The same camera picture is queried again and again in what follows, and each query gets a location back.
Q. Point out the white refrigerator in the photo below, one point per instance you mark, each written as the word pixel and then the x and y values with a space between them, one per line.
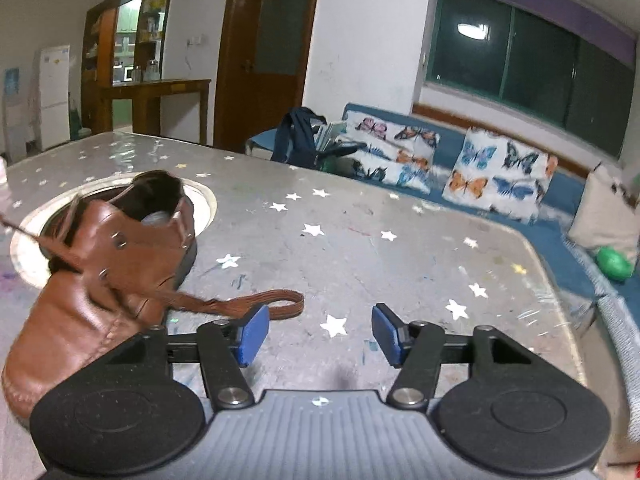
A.
pixel 54 95

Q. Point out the stack of books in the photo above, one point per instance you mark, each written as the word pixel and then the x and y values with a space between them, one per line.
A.
pixel 330 135

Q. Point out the dark blue backpack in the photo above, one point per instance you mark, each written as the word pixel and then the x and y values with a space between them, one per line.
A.
pixel 295 135

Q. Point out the water dispenser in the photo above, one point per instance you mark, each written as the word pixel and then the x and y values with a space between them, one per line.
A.
pixel 12 110

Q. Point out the round built-in induction cooktop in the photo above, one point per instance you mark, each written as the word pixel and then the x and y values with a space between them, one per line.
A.
pixel 200 200

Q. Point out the beige pillow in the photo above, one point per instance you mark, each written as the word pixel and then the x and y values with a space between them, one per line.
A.
pixel 600 215

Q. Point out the wooden bar counter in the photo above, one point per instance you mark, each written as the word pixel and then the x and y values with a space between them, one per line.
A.
pixel 150 87

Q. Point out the square butterfly print pillow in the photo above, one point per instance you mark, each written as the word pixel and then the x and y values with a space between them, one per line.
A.
pixel 500 175

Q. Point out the blue sofa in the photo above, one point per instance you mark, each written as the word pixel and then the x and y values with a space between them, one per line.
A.
pixel 560 240

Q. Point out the brown wooden door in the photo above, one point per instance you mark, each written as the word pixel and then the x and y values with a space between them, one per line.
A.
pixel 265 95

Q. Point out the green round toy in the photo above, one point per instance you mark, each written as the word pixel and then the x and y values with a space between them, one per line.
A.
pixel 615 264

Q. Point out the wide butterfly print pillow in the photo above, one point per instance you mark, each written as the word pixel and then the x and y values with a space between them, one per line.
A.
pixel 390 155

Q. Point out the wooden shelf cabinet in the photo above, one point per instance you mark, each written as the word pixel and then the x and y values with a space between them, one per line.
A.
pixel 107 50

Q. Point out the grey star print tablecloth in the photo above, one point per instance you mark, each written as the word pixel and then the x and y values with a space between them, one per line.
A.
pixel 350 220

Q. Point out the brown shoelace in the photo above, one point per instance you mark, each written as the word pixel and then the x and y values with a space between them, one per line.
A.
pixel 200 305

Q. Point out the white wall outlet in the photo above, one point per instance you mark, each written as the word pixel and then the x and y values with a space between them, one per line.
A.
pixel 197 40

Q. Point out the white microwave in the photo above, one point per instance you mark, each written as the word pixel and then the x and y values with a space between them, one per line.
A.
pixel 128 73

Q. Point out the brown leather shoe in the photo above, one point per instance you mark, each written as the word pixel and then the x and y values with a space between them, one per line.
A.
pixel 75 310

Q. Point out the glass jar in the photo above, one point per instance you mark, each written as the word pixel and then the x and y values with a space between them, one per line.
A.
pixel 151 71

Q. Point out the green framed window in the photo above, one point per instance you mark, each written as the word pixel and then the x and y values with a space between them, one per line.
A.
pixel 540 60

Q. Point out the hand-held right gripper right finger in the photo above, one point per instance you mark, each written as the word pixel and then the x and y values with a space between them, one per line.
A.
pixel 387 335

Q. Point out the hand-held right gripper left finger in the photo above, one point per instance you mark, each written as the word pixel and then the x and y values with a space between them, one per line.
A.
pixel 252 332

